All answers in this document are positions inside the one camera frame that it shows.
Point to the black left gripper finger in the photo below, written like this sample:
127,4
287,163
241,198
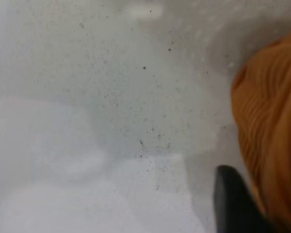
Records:
232,206

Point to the orange woven wicker basket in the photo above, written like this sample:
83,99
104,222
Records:
271,116

